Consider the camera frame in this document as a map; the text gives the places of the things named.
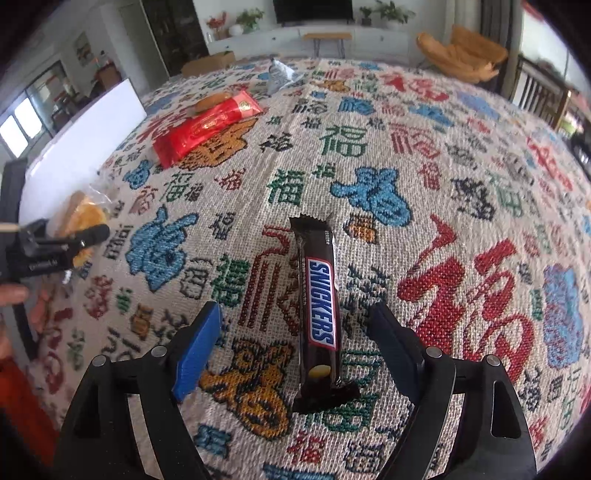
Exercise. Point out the dark brown chocolate bar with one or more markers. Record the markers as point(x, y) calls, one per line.
point(318, 300)

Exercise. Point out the white board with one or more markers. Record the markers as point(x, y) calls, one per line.
point(92, 134)

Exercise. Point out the white round vase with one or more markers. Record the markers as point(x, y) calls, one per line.
point(236, 30)

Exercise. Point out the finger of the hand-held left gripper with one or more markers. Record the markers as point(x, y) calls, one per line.
point(94, 234)

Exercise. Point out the small plant in dark pot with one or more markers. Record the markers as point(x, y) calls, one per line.
point(366, 16)

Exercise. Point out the cardboard box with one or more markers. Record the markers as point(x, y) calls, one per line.
point(207, 64)

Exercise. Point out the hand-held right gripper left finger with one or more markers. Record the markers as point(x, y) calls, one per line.
point(196, 355)

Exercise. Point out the small bun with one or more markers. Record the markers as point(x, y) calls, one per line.
point(210, 100)

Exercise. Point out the framed wall painting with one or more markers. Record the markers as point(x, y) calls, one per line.
point(82, 48)

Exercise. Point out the dark wooden chair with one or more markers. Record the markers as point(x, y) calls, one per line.
point(540, 87)

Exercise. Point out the red flower plant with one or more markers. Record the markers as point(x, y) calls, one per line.
point(217, 23)

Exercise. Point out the bushy green potted plant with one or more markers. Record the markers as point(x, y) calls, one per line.
point(251, 19)

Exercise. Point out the wooden bench with metal legs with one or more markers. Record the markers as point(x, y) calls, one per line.
point(325, 35)

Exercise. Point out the brown wooden side cabinet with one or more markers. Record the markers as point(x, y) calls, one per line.
point(108, 77)

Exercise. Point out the leafy plant in white pot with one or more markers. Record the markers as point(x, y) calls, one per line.
point(395, 14)

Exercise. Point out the orange lounge chair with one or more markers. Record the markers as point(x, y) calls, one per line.
point(461, 55)

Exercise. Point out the printed woven blanket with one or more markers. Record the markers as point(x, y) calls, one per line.
point(415, 161)

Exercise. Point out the bread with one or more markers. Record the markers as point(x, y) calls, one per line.
point(87, 217)

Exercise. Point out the dark glass cabinet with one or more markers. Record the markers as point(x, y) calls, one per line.
point(175, 32)

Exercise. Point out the person's left hand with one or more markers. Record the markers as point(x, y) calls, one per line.
point(11, 295)

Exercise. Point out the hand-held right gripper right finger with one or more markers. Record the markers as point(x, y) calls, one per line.
point(392, 350)

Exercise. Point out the grey and white snack packet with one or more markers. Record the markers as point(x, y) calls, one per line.
point(279, 76)

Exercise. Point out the black television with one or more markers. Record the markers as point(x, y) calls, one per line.
point(314, 10)

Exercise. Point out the person's red clothing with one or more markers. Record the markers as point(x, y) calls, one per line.
point(23, 406)

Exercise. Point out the white television cabinet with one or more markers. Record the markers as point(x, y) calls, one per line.
point(369, 39)

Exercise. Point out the red snack packet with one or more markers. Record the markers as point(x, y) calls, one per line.
point(203, 127)

